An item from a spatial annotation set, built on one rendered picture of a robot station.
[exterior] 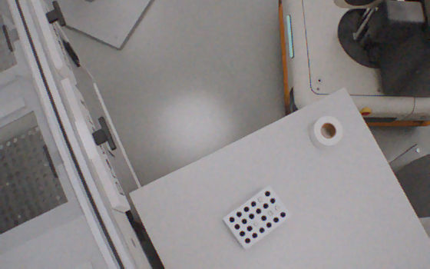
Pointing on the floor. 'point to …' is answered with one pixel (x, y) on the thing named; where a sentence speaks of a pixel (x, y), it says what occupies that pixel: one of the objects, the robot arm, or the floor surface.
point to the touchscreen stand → (104, 7)
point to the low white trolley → (335, 175)
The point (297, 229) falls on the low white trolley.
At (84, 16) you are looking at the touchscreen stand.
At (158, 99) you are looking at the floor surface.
